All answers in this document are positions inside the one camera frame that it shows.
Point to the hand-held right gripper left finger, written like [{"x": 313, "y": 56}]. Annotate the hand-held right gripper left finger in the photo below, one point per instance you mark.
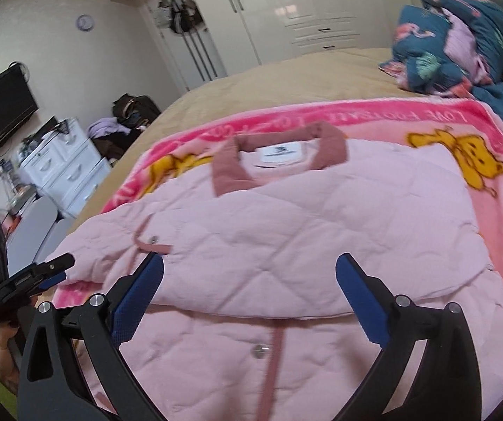
[{"x": 139, "y": 294}]

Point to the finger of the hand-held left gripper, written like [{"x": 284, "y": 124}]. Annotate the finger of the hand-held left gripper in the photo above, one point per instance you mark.
[
  {"x": 56, "y": 262},
  {"x": 54, "y": 278}
]

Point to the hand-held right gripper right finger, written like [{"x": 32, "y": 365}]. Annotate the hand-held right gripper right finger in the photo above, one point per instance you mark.
[{"x": 361, "y": 294}]

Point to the pink quilted jacket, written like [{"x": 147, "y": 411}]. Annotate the pink quilted jacket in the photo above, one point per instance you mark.
[{"x": 277, "y": 228}]

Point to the purple clothes pile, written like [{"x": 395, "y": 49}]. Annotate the purple clothes pile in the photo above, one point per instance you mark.
[{"x": 104, "y": 128}]

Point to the person's left hand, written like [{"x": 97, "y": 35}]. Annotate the person's left hand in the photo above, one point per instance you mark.
[{"x": 5, "y": 340}]

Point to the white drawer dresser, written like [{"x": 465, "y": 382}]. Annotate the white drawer dresser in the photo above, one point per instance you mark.
[{"x": 71, "y": 171}]

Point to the black stand on dresser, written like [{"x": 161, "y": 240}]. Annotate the black stand on dresser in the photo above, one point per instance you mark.
[{"x": 54, "y": 127}]

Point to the dark brown bag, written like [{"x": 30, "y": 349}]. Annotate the dark brown bag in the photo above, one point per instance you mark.
[{"x": 139, "y": 107}]

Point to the pink printed blanket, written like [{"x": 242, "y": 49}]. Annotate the pink printed blanket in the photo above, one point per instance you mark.
[{"x": 409, "y": 116}]

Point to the beige bed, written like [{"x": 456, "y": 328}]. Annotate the beige bed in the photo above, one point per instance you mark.
[{"x": 277, "y": 83}]

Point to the white door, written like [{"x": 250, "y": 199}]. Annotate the white door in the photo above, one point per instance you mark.
[{"x": 198, "y": 57}]

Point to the blue floral quilt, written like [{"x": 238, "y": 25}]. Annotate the blue floral quilt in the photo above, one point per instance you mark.
[{"x": 418, "y": 39}]

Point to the hanging dark bags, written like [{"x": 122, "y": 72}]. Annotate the hanging dark bags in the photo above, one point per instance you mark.
[{"x": 181, "y": 11}]

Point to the white wardrobe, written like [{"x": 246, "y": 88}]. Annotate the white wardrobe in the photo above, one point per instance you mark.
[{"x": 277, "y": 4}]

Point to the round wall clock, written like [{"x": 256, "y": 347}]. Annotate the round wall clock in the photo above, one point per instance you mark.
[{"x": 85, "y": 22}]

